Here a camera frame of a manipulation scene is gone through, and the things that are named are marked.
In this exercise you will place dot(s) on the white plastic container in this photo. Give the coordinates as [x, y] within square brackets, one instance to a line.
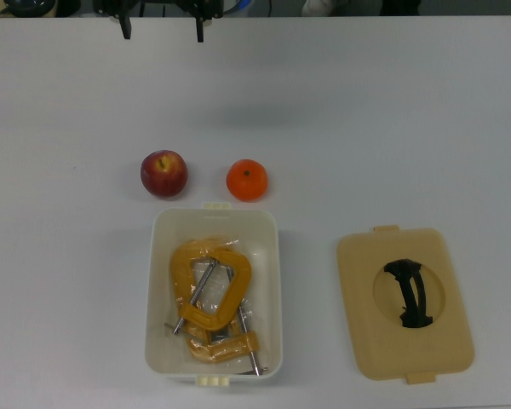
[162, 277]

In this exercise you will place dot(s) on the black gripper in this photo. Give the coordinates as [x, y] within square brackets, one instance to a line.
[157, 3]

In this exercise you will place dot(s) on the dark round object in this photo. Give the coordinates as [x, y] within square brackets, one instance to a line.
[27, 6]

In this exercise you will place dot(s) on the beige plastic lid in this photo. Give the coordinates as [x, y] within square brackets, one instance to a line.
[366, 298]

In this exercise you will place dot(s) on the orange C-clamp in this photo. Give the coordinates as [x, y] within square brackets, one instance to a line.
[181, 272]
[221, 347]

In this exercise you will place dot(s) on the red apple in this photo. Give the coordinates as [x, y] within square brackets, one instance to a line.
[164, 174]

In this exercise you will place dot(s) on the orange tangerine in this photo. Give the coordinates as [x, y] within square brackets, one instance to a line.
[247, 181]

